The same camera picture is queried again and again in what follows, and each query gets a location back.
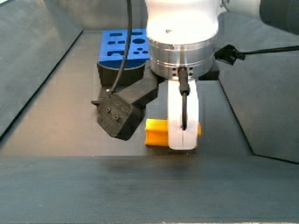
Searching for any black camera cable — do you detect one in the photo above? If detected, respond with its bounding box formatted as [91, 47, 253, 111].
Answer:
[107, 0, 135, 96]

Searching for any black cable with clip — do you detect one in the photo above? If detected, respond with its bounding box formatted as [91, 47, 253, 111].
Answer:
[213, 44, 299, 67]

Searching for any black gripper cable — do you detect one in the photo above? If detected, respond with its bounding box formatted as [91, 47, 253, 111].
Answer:
[177, 66, 193, 131]

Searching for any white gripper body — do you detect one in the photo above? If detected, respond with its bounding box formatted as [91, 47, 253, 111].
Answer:
[167, 78, 201, 151]

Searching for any yellow arch block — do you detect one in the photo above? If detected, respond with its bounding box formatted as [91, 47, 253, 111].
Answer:
[145, 119, 202, 150]

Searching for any blue foam shape board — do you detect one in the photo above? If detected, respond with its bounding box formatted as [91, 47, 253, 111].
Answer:
[98, 29, 150, 68]

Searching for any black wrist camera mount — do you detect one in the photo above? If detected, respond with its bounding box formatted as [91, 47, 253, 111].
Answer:
[94, 62, 165, 140]

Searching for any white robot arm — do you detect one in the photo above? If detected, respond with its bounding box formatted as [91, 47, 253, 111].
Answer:
[145, 0, 223, 150]

